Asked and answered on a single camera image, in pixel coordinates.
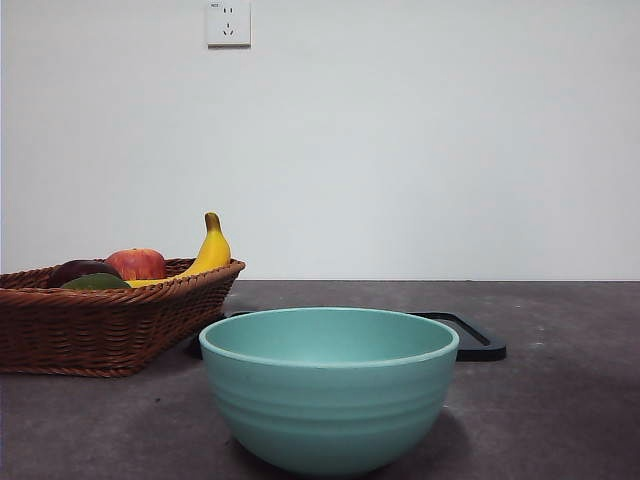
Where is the dark purple round fruit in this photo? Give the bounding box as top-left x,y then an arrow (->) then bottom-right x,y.
49,259 -> 124,289

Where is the yellow banana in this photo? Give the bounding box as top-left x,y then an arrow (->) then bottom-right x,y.
127,212 -> 233,289

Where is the green avocado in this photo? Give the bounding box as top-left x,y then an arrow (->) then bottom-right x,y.
60,273 -> 132,291

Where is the white wall socket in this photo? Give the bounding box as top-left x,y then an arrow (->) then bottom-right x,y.
207,0 -> 252,49

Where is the brown wicker basket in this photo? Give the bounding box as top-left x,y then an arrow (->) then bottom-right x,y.
0,257 -> 247,378

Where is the red apple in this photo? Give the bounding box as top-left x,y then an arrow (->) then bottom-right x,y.
104,248 -> 167,281

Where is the black rectangular tray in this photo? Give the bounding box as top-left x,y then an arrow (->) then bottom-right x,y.
187,309 -> 507,363

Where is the teal ribbed bowl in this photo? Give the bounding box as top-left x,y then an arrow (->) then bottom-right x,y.
198,307 -> 460,478

